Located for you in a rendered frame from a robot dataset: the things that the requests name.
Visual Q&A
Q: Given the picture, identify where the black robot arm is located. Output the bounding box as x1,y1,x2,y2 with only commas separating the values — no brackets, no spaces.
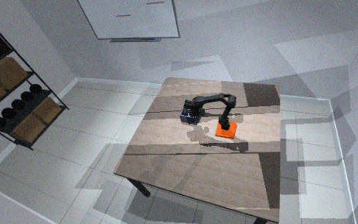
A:
184,93,236,130

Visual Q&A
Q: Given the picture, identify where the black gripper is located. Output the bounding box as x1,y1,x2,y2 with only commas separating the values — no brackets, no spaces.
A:
183,108,206,117

